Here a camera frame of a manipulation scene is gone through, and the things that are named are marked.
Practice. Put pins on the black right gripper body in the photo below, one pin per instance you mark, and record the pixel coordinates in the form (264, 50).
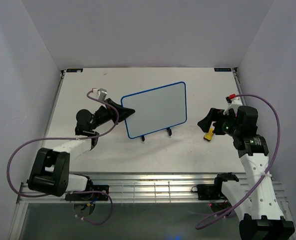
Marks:
(228, 126)

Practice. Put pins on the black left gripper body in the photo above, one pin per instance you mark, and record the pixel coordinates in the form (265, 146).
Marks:
(105, 115)

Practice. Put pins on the yellow whiteboard eraser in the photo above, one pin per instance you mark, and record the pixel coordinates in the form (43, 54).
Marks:
(209, 135)

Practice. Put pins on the blue framed small whiteboard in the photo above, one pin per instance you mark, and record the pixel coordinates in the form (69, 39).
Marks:
(156, 109)

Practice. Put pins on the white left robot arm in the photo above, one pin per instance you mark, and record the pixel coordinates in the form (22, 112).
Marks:
(50, 172)

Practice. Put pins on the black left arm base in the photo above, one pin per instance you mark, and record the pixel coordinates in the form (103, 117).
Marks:
(88, 197)

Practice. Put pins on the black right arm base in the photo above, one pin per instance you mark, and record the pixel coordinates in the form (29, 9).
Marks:
(207, 192)

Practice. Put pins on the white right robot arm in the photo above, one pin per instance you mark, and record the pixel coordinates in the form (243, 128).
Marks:
(258, 211)

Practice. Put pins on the black metal whiteboard stand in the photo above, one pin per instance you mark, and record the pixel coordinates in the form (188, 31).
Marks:
(158, 133)

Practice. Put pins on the dark right corner label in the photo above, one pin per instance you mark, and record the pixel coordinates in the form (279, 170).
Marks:
(222, 69)

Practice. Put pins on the dark corner label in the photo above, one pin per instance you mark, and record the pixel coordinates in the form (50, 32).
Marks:
(222, 69)
(74, 70)

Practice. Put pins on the dark left corner label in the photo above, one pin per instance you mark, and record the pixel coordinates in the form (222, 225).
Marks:
(74, 70)

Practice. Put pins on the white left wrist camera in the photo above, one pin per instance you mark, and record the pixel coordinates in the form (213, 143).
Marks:
(99, 94)

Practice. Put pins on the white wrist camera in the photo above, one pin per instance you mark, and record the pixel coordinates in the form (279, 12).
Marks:
(99, 94)
(234, 102)

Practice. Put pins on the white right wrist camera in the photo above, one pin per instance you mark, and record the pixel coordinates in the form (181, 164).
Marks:
(234, 102)

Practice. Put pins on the aluminium frame rail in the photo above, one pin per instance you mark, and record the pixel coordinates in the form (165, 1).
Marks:
(152, 188)

